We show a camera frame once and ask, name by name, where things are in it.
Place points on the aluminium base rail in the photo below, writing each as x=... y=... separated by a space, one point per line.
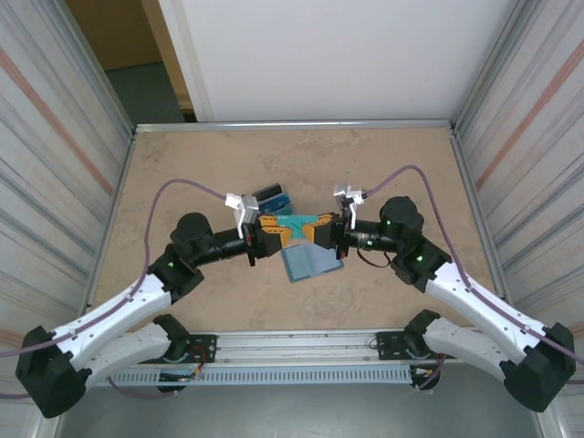
x=296 y=347

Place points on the aluminium frame cross bar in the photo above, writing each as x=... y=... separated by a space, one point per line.
x=296 y=125

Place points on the clear acrylic card stand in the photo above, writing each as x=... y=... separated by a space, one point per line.
x=292 y=207

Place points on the blue folding card holder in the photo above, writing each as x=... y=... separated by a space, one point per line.
x=301 y=264

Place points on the corrugated translucent side panel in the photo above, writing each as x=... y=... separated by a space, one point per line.
x=45 y=182
x=538 y=182

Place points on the aluminium upright frame post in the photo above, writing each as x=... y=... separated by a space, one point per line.
x=492 y=77
x=101 y=77

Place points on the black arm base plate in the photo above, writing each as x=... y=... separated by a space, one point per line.
x=388 y=347
x=205 y=349

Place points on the aluminium table side rail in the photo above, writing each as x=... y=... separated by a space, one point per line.
x=120 y=196
x=467 y=182

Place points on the white door frame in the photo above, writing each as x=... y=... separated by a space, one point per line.
x=187 y=68

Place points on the black credit card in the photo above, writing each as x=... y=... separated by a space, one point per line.
x=268 y=189

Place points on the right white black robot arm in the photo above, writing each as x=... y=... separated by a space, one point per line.
x=483 y=301

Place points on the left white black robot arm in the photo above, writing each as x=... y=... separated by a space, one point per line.
x=114 y=315

